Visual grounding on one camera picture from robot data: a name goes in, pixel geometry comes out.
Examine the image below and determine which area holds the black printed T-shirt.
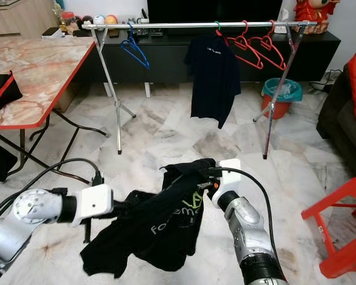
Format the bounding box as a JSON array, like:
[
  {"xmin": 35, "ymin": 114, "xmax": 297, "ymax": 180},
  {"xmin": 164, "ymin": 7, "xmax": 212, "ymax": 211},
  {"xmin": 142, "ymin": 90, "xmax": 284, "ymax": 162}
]
[{"xmin": 80, "ymin": 157, "xmax": 220, "ymax": 278}]

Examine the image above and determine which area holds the blue plastic hanger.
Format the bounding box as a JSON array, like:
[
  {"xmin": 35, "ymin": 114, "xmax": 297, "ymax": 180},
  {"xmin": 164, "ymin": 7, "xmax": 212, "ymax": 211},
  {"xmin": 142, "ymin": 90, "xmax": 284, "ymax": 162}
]
[{"xmin": 120, "ymin": 25, "xmax": 150, "ymax": 70}]

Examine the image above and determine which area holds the red waste bin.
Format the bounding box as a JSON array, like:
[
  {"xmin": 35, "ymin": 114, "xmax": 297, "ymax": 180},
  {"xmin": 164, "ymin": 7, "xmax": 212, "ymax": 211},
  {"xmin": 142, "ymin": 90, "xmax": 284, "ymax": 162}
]
[{"xmin": 262, "ymin": 95, "xmax": 291, "ymax": 119}]

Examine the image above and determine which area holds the navy polo shirt red trim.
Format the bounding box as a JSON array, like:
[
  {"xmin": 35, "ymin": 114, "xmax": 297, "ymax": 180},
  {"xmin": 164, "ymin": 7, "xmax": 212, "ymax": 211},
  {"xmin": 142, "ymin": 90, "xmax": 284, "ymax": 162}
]
[{"xmin": 184, "ymin": 33, "xmax": 242, "ymax": 129}]

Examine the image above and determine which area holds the teal bin bag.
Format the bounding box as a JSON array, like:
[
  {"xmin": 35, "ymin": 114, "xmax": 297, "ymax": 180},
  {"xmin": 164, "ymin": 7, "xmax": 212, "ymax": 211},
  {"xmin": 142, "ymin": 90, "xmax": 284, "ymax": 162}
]
[{"xmin": 262, "ymin": 78, "xmax": 303, "ymax": 103}]

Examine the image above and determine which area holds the red plastic stool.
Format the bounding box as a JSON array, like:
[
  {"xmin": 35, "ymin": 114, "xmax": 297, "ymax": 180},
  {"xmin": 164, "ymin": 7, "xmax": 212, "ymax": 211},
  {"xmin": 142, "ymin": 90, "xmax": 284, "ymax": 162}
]
[{"xmin": 301, "ymin": 175, "xmax": 356, "ymax": 278}]

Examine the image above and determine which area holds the dark brown fabric sofa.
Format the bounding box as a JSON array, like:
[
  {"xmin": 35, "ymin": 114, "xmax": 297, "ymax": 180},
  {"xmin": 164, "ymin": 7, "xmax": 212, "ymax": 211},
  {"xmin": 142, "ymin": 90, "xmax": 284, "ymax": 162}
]
[{"xmin": 316, "ymin": 53, "xmax": 356, "ymax": 176}]

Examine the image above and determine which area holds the black garment red trim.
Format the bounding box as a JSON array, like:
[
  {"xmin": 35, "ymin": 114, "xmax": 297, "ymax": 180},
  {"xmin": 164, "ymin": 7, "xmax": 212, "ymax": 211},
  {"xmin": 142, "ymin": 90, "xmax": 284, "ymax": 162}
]
[{"xmin": 0, "ymin": 71, "xmax": 23, "ymax": 183}]

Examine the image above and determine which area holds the silver metal clothes rack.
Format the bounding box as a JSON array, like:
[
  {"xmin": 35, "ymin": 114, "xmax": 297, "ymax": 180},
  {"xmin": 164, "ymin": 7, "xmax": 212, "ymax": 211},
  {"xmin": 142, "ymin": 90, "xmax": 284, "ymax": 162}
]
[{"xmin": 81, "ymin": 21, "xmax": 318, "ymax": 160}]

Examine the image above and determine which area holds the marble table red edge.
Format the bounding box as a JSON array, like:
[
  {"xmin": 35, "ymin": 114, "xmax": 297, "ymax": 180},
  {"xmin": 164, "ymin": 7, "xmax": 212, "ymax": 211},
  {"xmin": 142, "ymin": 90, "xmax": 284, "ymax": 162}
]
[{"xmin": 0, "ymin": 37, "xmax": 110, "ymax": 185}]

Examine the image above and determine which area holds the black flat television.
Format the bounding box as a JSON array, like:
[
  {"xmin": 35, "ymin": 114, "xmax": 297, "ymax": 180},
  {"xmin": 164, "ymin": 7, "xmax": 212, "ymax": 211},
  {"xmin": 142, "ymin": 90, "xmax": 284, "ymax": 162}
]
[{"xmin": 147, "ymin": 0, "xmax": 284, "ymax": 24}]

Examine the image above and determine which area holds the red laughing Buddha statue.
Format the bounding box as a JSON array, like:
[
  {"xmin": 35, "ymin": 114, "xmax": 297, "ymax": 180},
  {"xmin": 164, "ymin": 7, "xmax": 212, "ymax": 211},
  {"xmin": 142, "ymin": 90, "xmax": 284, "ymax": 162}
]
[{"xmin": 294, "ymin": 0, "xmax": 340, "ymax": 23}]

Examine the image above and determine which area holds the red lidded jar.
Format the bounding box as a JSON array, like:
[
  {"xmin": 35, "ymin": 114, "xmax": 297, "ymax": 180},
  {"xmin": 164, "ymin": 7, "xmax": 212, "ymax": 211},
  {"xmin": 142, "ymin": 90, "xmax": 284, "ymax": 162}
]
[{"xmin": 61, "ymin": 12, "xmax": 77, "ymax": 35}]

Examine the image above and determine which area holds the light wood cabinet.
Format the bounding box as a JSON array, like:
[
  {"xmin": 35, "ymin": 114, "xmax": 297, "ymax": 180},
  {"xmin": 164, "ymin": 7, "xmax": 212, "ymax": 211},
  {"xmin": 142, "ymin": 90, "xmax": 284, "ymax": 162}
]
[{"xmin": 0, "ymin": 0, "xmax": 58, "ymax": 39}]

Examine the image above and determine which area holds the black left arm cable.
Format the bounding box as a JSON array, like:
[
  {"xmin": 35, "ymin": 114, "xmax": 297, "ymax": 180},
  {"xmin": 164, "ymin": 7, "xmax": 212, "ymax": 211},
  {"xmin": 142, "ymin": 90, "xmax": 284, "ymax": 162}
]
[{"xmin": 0, "ymin": 157, "xmax": 104, "ymax": 223}]

